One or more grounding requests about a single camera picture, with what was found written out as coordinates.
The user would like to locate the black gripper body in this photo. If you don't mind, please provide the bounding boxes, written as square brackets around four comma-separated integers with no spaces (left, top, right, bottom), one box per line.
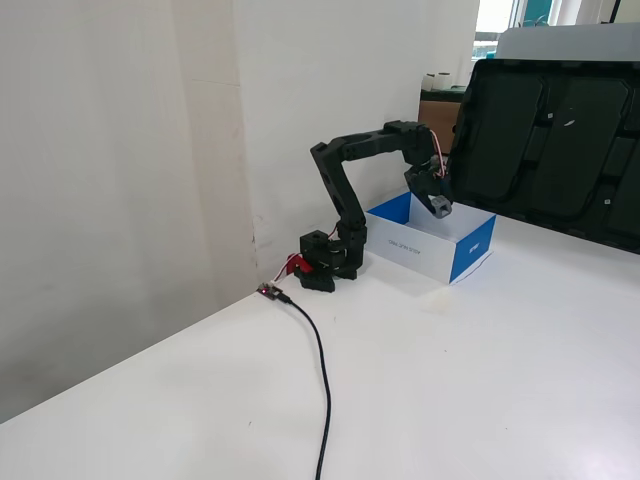
[403,154,455,201]

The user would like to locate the gray cube block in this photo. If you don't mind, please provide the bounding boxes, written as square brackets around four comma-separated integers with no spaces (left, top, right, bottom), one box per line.
[430,195,454,221]

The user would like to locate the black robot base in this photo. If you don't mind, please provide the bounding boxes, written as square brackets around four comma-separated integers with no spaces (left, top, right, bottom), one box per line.
[298,224,369,295]

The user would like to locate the blue and white cardboard box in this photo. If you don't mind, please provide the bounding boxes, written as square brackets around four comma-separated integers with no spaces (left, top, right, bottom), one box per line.
[364,191,498,287]

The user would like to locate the brown cardboard box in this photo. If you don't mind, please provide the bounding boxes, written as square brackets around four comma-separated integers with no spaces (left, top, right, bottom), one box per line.
[417,99,464,144]

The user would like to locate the dark green cabinet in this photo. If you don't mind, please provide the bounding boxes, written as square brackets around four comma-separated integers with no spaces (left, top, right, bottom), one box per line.
[418,85,470,104]

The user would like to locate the black plastic tray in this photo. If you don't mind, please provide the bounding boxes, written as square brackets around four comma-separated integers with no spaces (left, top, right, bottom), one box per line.
[438,58,640,254]

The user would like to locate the red clamp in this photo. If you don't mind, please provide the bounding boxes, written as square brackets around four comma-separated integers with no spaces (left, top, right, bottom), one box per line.
[281,253,316,276]

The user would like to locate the small controller board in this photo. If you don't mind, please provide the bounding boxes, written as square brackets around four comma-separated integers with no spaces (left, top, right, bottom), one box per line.
[255,281,294,306]

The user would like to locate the gray rounded panel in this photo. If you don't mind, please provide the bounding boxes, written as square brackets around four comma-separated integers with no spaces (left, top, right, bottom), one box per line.
[496,21,640,64]

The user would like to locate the white and red servo wires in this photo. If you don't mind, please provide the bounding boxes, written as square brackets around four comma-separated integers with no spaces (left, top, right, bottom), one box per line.
[427,128,451,180]

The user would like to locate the window with white frame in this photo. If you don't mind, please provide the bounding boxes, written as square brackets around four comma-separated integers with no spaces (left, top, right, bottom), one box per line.
[471,0,640,62]

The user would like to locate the black power cable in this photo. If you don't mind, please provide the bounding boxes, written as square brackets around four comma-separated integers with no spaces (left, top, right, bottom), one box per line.
[278,293,334,480]

